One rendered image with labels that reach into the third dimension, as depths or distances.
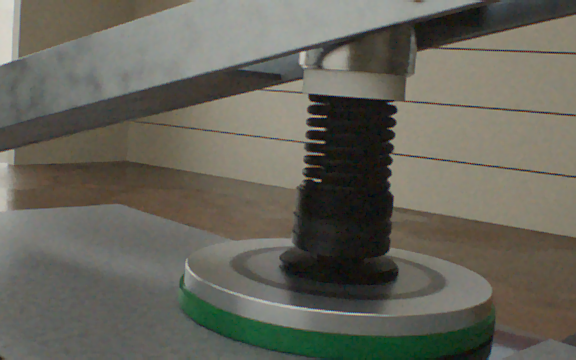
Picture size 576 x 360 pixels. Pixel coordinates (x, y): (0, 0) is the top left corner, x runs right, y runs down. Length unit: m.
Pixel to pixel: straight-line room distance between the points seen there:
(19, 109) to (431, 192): 6.51
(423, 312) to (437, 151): 6.55
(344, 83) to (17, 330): 0.25
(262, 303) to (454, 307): 0.12
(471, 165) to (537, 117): 0.71
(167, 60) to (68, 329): 0.19
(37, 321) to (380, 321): 0.20
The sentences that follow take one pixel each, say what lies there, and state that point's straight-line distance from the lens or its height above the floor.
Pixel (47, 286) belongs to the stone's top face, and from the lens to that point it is 0.56.
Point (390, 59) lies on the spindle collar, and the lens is 0.49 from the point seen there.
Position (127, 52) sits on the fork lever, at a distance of 0.55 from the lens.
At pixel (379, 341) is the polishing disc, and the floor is 0.87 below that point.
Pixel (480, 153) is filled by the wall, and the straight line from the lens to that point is 6.83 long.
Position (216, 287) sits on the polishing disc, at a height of 0.89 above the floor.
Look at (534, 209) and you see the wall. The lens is 6.69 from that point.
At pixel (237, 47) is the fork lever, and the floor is 1.03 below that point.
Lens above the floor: 1.01
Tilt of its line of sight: 7 degrees down
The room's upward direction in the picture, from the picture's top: 4 degrees clockwise
